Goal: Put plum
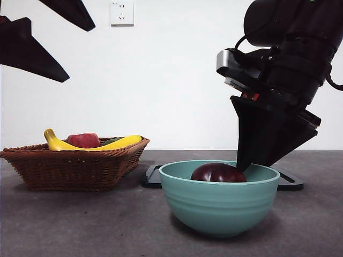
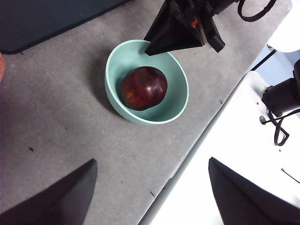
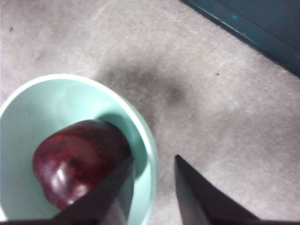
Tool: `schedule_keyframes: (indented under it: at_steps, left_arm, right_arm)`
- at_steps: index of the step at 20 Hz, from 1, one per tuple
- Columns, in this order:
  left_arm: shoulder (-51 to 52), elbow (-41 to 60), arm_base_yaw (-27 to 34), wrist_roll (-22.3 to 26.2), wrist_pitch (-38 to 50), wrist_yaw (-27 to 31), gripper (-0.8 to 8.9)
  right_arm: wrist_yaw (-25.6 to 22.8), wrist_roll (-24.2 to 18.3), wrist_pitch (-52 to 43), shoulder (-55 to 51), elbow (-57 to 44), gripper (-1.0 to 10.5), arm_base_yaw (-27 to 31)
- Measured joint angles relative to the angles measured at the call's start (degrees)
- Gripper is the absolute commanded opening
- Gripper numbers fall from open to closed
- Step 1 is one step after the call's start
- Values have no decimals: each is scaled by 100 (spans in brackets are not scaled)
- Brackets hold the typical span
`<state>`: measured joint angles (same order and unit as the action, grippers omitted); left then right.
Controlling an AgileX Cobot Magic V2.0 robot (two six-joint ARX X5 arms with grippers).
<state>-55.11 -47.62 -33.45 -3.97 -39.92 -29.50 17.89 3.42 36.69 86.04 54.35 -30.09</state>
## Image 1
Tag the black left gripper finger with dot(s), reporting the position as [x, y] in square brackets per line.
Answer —
[72, 12]
[26, 53]

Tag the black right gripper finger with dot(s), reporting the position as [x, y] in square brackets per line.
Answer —
[292, 142]
[254, 128]

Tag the dark purple plum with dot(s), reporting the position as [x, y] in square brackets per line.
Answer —
[214, 174]

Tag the teal ribbed bowl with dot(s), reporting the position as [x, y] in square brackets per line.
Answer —
[218, 206]

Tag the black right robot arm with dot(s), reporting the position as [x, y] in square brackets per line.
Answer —
[294, 21]

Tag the yellow banana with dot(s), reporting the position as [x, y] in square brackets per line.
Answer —
[55, 143]

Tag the red apple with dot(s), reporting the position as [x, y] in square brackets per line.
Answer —
[83, 139]

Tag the black rectangular tray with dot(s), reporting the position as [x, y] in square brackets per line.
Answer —
[151, 179]

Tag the green vegetable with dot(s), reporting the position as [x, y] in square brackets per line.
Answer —
[111, 141]

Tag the brown wicker basket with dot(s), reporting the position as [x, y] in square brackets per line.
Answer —
[69, 171]

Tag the white wall socket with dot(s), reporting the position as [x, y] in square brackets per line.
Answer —
[122, 13]

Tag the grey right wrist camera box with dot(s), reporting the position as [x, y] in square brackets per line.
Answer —
[223, 60]

